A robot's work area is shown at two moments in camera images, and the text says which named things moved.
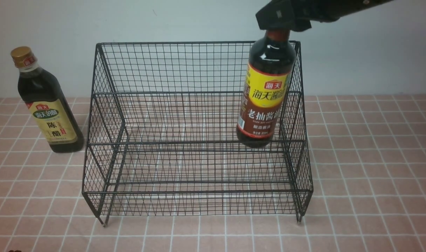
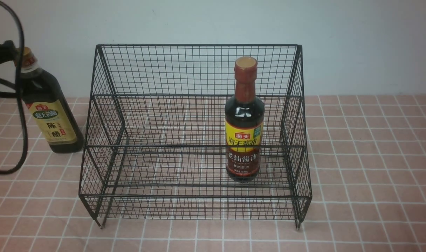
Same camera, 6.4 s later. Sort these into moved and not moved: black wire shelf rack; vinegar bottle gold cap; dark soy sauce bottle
Moved: dark soy sauce bottle
Not moved: black wire shelf rack; vinegar bottle gold cap
